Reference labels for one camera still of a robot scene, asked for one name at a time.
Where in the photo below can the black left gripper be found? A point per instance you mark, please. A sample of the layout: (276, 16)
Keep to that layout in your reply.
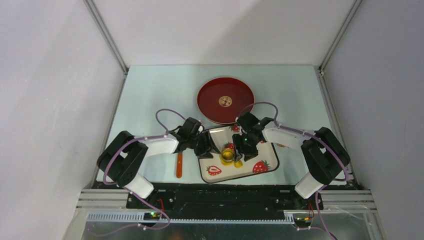
(208, 146)

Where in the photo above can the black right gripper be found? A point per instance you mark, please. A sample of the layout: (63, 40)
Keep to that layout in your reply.
(239, 149)

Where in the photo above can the yellow dough piece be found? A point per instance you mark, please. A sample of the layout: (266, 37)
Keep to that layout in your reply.
(227, 158)

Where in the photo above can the white strawberry rectangular tray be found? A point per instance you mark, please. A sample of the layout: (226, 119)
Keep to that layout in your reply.
(213, 171)

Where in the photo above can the red round tray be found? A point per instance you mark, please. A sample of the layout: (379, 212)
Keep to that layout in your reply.
(222, 99)

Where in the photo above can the wooden dough roller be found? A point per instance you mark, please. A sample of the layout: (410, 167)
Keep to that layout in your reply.
(281, 145)

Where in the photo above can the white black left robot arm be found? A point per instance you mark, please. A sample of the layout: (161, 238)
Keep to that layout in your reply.
(123, 157)

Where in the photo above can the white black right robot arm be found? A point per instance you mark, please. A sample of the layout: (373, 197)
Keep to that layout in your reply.
(324, 155)

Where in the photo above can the aluminium frame rail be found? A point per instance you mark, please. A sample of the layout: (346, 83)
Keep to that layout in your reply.
(113, 205)

